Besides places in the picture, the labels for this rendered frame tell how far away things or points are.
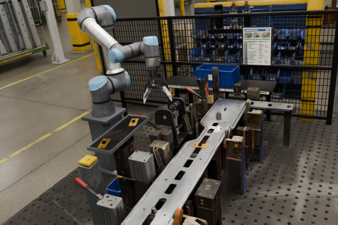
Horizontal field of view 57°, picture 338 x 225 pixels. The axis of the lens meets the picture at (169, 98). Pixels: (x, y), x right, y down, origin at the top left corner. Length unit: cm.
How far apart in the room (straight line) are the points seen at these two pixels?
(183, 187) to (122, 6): 315
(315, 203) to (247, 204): 34
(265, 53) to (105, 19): 122
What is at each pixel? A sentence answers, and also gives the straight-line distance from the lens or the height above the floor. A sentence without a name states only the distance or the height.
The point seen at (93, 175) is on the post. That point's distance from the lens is 144.
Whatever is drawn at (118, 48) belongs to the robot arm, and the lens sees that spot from 162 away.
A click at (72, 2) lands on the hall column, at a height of 140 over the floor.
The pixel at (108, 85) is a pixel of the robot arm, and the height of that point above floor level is 128.
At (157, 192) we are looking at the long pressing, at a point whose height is 100.
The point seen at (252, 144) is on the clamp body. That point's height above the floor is 82.
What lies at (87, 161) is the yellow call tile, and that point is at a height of 116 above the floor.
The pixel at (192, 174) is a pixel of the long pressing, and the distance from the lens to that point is 150.
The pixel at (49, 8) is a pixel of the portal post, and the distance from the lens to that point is 844.
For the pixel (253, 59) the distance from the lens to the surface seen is 250.
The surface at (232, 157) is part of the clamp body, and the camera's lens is 173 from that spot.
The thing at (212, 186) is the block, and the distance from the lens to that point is 138.
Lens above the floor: 188
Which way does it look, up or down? 22 degrees down
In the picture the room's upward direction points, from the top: 6 degrees counter-clockwise
